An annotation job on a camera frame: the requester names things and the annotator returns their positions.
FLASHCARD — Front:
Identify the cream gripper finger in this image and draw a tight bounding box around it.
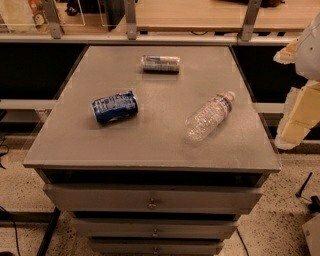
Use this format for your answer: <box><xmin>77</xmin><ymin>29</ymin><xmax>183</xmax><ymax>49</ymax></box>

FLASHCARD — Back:
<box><xmin>275</xmin><ymin>80</ymin><xmax>320</xmax><ymax>150</ymax></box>
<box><xmin>273</xmin><ymin>38</ymin><xmax>298</xmax><ymax>64</ymax></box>

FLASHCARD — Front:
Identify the blue pepsi can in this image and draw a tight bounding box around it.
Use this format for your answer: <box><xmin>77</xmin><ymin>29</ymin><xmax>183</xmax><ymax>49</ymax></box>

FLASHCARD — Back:
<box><xmin>91</xmin><ymin>91</ymin><xmax>138</xmax><ymax>124</ymax></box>

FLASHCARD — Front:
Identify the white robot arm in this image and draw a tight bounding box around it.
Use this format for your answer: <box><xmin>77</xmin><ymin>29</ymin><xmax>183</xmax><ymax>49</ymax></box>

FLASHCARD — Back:
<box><xmin>273</xmin><ymin>14</ymin><xmax>320</xmax><ymax>150</ymax></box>

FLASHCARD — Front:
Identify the silver energy drink can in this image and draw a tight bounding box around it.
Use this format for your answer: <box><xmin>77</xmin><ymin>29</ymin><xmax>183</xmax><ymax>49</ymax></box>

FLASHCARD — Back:
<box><xmin>141</xmin><ymin>55</ymin><xmax>180</xmax><ymax>73</ymax></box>

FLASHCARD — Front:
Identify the black antenna device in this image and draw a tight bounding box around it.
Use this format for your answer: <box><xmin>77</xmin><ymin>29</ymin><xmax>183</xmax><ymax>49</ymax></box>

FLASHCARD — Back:
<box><xmin>294</xmin><ymin>171</ymin><xmax>320</xmax><ymax>214</ymax></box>

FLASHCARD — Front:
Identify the clear plastic water bottle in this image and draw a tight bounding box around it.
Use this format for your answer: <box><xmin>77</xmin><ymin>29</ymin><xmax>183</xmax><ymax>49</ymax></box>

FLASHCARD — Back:
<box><xmin>185</xmin><ymin>91</ymin><xmax>236</xmax><ymax>143</ymax></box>

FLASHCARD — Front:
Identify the grey drawer cabinet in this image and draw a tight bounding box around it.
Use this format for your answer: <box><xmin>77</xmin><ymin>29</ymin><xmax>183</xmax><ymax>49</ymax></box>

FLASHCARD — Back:
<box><xmin>25</xmin><ymin>46</ymin><xmax>280</xmax><ymax>244</ymax></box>

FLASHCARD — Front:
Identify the top grey drawer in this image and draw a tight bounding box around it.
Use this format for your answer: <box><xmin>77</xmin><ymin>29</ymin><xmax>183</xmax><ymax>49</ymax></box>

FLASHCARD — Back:
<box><xmin>43</xmin><ymin>184</ymin><xmax>262</xmax><ymax>214</ymax></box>

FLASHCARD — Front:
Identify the grey drawer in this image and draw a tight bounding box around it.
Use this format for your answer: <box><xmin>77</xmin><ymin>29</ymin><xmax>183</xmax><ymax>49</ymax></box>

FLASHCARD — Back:
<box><xmin>71</xmin><ymin>218</ymin><xmax>236</xmax><ymax>240</ymax></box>
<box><xmin>88</xmin><ymin>239</ymin><xmax>223</xmax><ymax>256</ymax></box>
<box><xmin>43</xmin><ymin>184</ymin><xmax>262</xmax><ymax>214</ymax></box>

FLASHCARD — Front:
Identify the middle grey drawer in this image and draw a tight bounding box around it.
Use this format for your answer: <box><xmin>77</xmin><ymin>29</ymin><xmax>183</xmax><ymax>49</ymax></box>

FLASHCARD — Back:
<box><xmin>71</xmin><ymin>218</ymin><xmax>236</xmax><ymax>240</ymax></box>

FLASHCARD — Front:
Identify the bottom grey drawer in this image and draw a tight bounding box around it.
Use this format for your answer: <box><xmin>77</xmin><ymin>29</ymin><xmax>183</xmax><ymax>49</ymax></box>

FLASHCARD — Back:
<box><xmin>88</xmin><ymin>239</ymin><xmax>223</xmax><ymax>256</ymax></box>

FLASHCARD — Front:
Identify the wooden shelf with metal rail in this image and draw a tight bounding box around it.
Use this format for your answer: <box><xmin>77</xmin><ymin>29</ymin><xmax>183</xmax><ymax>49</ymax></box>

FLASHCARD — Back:
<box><xmin>0</xmin><ymin>0</ymin><xmax>320</xmax><ymax>45</ymax></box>

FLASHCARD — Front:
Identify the black floor cable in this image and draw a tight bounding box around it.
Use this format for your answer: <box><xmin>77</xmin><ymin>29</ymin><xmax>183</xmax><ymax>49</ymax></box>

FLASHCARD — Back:
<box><xmin>0</xmin><ymin>205</ymin><xmax>22</xmax><ymax>256</ymax></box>

